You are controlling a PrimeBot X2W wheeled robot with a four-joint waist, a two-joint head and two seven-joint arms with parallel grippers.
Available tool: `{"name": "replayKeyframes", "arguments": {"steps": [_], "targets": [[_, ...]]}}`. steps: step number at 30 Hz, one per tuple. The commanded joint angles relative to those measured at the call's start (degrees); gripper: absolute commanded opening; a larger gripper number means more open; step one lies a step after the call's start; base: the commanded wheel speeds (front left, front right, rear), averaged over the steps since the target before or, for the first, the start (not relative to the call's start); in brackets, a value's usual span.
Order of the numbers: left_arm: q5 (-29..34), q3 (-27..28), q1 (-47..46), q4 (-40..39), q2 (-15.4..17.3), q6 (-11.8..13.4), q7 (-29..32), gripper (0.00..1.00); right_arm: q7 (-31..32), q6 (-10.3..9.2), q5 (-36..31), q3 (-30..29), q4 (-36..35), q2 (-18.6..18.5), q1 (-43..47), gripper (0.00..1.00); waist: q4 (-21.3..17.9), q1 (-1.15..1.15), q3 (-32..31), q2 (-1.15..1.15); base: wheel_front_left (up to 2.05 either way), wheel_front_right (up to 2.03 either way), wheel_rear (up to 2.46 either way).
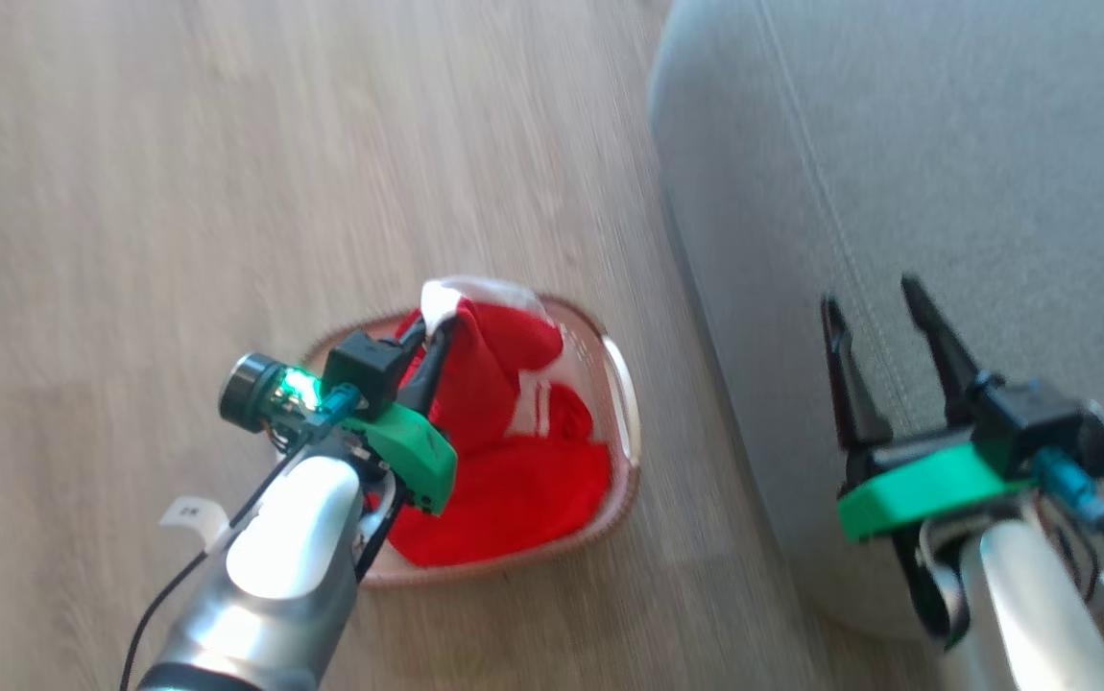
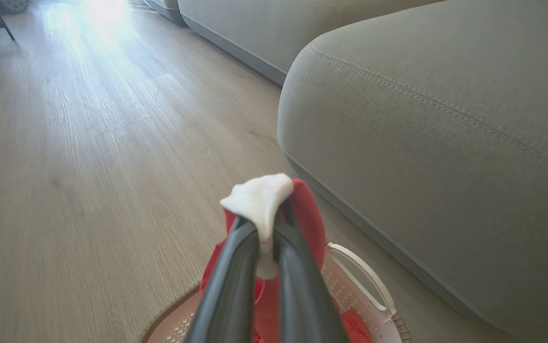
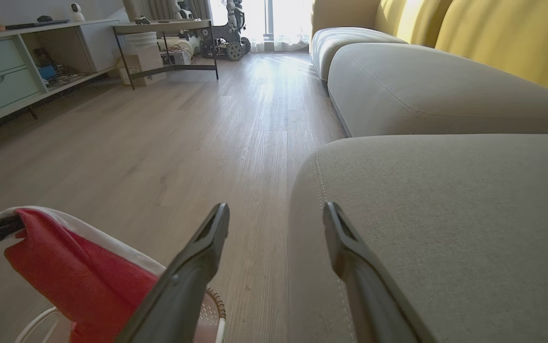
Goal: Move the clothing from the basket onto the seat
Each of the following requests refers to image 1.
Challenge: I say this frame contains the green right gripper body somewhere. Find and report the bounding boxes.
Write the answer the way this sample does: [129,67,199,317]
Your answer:
[836,422,1035,545]

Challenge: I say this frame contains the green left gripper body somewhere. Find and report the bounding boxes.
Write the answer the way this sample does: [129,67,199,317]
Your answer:
[348,401,459,516]

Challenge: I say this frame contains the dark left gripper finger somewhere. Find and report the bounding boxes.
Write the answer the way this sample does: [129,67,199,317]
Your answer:
[396,315,430,387]
[412,315,463,420]

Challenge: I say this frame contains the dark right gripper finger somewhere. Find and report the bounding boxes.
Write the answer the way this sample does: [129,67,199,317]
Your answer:
[820,294,895,456]
[900,274,987,429]

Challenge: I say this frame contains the red white jersey shirt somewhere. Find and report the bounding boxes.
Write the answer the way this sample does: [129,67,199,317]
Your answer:
[374,276,613,568]

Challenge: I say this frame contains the white laundry basket brown rim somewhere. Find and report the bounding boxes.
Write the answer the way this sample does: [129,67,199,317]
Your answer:
[300,292,643,589]

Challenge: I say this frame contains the grey fabric sofa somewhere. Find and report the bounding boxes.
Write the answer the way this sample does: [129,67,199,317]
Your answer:
[648,0,1104,646]

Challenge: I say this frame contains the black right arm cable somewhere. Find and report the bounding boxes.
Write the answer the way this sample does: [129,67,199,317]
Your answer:
[1032,447,1104,620]

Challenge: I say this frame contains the white paper cable tag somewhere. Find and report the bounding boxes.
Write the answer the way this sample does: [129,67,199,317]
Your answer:
[159,495,228,554]

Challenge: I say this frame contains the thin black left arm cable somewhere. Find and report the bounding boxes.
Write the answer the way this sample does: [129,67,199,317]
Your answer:
[118,451,303,691]

